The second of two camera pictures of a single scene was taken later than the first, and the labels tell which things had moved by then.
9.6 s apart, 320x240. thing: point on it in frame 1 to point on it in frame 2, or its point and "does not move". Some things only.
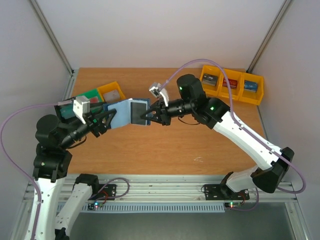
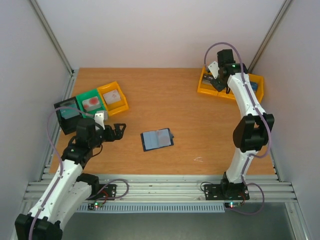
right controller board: [232, 204] does not move
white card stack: [113, 96] does not move
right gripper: [162, 113] to [217, 83]
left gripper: [99, 124] to [118, 135]
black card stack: [210, 80] does not move
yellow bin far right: [251, 96] does not move
